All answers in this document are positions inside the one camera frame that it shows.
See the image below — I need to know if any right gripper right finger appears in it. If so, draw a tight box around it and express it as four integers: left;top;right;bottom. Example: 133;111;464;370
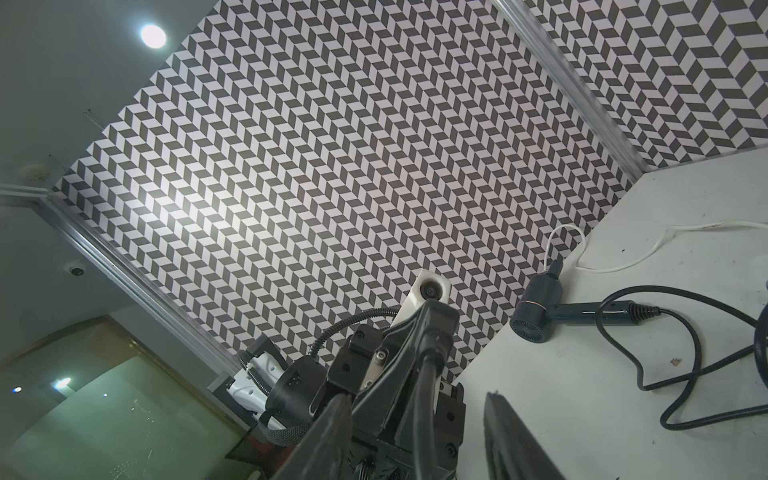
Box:
483;392;565;480

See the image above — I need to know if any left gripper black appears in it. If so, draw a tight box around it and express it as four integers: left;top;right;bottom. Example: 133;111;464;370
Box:
339;300;466;479

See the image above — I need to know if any white power strip cable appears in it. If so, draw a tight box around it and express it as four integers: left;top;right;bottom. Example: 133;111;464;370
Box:
542;218;768;276

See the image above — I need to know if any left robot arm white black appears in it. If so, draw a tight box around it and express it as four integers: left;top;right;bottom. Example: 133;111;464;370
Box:
226;299;466;479

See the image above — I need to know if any black hair dryer cable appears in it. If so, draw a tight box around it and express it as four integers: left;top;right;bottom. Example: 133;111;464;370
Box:
593;284;768;432

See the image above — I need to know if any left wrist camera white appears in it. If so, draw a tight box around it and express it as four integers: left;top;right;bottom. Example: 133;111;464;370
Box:
391;269;452;326

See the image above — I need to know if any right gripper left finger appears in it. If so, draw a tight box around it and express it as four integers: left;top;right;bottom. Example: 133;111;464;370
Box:
272;394;353;480

